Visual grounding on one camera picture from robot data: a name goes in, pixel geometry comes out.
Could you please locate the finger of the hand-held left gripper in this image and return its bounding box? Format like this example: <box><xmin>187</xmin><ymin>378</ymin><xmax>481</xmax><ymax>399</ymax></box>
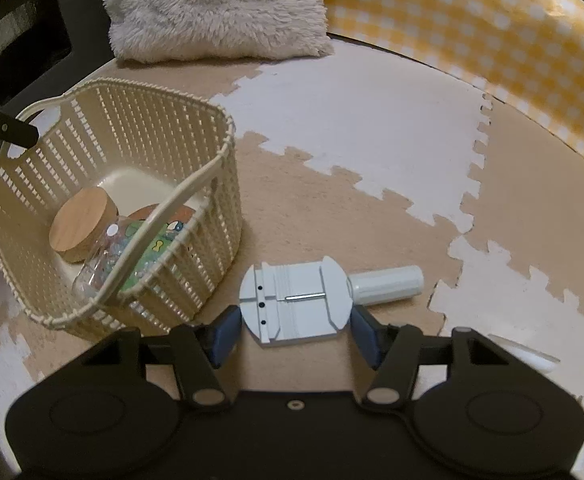
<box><xmin>0</xmin><ymin>97</ymin><xmax>40</xmax><ymax>149</ymax></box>

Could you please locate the foam puzzle floor mat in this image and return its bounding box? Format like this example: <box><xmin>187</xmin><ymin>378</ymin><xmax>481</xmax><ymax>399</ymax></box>
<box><xmin>0</xmin><ymin>35</ymin><xmax>584</xmax><ymax>480</ymax></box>

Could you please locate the green printed packet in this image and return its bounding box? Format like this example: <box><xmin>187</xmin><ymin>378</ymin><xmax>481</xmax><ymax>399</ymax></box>
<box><xmin>122</xmin><ymin>212</ymin><xmax>197</xmax><ymax>281</ymax></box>

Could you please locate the cream plastic woven basket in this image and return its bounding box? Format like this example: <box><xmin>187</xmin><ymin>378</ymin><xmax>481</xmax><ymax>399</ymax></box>
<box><xmin>0</xmin><ymin>77</ymin><xmax>245</xmax><ymax>342</ymax></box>

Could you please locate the white fluffy pillow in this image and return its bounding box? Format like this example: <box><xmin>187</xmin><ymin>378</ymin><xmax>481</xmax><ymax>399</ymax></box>
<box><xmin>99</xmin><ymin>0</ymin><xmax>335</xmax><ymax>66</ymax></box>

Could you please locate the yellow checked blanket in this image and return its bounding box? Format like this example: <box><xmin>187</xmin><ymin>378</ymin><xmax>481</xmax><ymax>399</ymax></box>
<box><xmin>324</xmin><ymin>0</ymin><xmax>584</xmax><ymax>183</ymax></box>

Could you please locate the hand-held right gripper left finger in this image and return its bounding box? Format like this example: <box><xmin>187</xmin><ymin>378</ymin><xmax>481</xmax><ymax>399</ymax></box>
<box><xmin>70</xmin><ymin>305</ymin><xmax>243</xmax><ymax>411</ymax></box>

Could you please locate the white watch link tool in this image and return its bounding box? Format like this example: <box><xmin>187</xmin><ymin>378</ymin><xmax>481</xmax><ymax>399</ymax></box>
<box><xmin>238</xmin><ymin>256</ymin><xmax>425</xmax><ymax>348</ymax></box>

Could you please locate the glass jar wooden lid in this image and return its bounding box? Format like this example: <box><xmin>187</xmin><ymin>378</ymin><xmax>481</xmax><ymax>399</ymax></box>
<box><xmin>49</xmin><ymin>187</ymin><xmax>145</xmax><ymax>306</ymax></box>

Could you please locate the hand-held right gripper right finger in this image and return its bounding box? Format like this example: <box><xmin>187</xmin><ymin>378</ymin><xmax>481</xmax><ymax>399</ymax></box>
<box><xmin>350</xmin><ymin>307</ymin><xmax>523</xmax><ymax>408</ymax></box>

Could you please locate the brown wooden oval piece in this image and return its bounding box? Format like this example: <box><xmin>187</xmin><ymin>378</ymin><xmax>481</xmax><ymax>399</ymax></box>
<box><xmin>130</xmin><ymin>202</ymin><xmax>200</xmax><ymax>226</ymax></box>

